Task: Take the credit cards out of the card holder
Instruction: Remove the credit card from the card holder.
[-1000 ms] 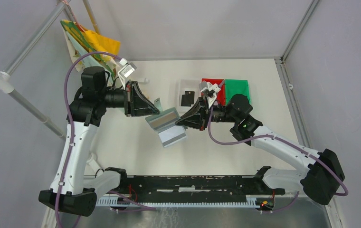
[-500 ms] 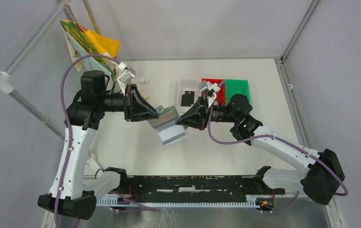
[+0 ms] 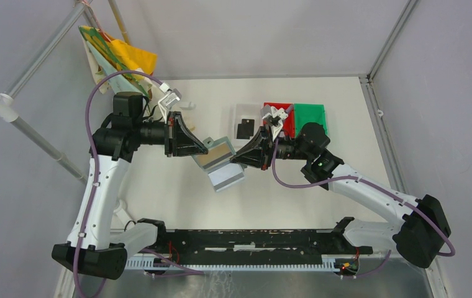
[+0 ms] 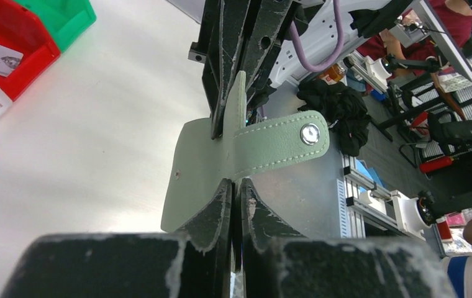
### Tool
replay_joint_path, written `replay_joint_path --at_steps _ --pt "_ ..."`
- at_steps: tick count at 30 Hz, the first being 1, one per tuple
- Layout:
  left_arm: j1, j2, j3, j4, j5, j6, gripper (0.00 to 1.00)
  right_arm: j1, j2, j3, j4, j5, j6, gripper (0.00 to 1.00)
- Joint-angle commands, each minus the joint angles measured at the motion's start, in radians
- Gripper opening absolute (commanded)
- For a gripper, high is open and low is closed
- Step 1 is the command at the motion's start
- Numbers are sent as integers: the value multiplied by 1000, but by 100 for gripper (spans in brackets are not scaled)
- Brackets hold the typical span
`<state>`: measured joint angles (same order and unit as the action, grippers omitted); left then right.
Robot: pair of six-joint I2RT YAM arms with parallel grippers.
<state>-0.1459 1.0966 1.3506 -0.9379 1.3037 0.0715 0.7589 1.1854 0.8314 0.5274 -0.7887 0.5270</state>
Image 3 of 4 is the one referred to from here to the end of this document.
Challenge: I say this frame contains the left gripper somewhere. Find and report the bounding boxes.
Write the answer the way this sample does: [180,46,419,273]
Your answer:
[134,111,208,157]

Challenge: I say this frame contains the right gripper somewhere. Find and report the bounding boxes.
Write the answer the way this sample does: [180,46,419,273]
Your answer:
[230,124,312,171]

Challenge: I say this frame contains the black credit card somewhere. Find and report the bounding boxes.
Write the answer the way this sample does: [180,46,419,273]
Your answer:
[236,123,255,140]

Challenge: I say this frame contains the green leather card holder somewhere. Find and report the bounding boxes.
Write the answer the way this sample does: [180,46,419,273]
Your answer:
[191,137,246,193]

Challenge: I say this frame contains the dark grey credit card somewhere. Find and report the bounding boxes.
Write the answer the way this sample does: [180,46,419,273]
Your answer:
[240,119,255,130]

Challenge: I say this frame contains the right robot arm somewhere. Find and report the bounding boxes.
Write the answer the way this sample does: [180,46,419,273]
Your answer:
[230,122,456,268]

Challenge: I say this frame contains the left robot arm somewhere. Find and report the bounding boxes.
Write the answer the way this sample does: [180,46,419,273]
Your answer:
[52,91,208,280]

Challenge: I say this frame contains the clear plastic bin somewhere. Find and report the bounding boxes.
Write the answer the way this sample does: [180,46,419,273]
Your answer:
[229,103,263,148]

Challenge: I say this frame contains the red plastic bin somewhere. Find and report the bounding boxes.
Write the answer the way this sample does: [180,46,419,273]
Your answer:
[260,104,294,137]

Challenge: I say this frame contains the green plastic bin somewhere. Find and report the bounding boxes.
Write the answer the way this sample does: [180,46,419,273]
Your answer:
[294,104,328,136]

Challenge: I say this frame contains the patterned cloth bags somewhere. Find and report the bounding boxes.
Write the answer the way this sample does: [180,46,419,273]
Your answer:
[78,25,158,97]

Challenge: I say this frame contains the white pipe pole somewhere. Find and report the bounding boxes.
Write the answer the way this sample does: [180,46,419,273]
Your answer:
[0,93,88,184]

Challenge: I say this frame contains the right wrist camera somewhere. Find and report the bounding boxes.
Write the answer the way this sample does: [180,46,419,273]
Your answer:
[260,104,294,141]

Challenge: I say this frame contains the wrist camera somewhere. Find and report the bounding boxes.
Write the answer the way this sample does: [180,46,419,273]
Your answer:
[260,104,294,141]
[158,83,182,122]

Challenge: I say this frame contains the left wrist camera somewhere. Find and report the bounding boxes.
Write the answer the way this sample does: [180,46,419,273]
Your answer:
[158,83,182,122]

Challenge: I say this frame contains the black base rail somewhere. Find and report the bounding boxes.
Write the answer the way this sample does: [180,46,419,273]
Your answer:
[149,229,373,265]

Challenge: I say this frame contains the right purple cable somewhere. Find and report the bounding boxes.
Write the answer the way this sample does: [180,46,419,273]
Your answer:
[271,103,456,278]

